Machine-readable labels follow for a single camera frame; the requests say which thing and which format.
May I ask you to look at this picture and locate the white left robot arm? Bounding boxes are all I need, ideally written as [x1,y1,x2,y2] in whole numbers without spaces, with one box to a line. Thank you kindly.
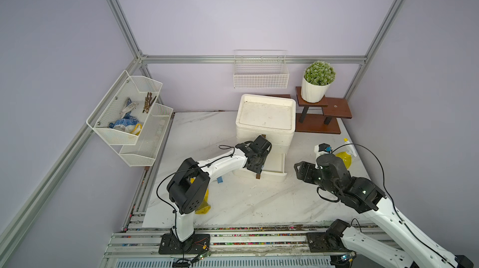
[166,135,272,243]

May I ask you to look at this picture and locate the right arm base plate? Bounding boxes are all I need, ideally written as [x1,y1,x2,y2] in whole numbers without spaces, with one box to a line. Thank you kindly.
[306,219,351,253]

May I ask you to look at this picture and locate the white mesh wall bin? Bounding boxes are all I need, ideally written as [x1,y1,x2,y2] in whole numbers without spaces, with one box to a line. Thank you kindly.
[119,103,173,167]
[86,71,162,145]

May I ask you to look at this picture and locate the blue white cloth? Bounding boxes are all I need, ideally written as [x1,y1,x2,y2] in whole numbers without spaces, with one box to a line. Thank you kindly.
[108,97,143,136]

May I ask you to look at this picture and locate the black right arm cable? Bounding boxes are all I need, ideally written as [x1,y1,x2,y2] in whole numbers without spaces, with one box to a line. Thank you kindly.
[316,143,457,268]

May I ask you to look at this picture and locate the white wire wall basket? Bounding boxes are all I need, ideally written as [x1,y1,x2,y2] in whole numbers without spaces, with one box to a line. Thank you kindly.
[233,49,289,89]

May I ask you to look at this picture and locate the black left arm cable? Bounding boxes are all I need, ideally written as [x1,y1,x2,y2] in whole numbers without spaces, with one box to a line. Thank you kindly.
[155,144,237,239]

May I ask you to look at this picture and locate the brown wooden stepped stand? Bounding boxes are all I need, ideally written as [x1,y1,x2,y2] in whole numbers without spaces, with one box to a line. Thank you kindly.
[266,87,353,135]

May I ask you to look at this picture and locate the yellow transparent cup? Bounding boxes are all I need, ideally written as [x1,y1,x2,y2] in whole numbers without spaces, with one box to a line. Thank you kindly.
[195,189,211,214]

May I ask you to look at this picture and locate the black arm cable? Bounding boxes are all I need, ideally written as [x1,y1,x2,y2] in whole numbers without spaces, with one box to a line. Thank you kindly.
[155,144,237,239]
[316,143,457,268]

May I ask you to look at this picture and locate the white mesh upper wall bin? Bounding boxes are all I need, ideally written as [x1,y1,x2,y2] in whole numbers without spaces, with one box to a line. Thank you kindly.
[86,71,162,145]

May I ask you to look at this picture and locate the white bottom drawer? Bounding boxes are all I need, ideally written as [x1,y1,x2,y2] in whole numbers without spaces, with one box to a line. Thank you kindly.
[233,153,287,182]

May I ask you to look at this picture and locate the green potted plant white pot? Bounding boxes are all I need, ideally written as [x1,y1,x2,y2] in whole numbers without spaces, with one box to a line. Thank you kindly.
[301,61,336,103]

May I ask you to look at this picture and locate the yellow spray bottle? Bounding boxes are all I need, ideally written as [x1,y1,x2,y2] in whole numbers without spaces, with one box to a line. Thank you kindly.
[336,138,358,170]

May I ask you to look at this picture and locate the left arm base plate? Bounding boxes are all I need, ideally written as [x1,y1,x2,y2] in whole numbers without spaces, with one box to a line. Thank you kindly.
[158,231,211,255]

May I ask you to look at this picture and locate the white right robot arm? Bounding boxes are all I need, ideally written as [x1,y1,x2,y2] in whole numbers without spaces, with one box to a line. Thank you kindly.
[294,153,474,268]

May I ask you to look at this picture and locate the white mesh lower wall bin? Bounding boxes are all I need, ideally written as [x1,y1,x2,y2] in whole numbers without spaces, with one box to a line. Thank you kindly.
[119,103,173,167]

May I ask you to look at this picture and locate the white plastic drawer unit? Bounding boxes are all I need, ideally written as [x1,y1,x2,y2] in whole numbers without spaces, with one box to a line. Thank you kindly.
[236,94,296,154]

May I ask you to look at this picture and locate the wooden clothespins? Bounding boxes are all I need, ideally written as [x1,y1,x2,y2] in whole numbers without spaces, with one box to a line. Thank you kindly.
[142,92,157,113]

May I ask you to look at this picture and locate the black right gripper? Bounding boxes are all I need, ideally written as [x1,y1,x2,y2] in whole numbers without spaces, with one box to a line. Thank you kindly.
[294,161,339,196]

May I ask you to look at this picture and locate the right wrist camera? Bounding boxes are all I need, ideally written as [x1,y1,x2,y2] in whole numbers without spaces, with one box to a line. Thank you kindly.
[314,143,333,158]

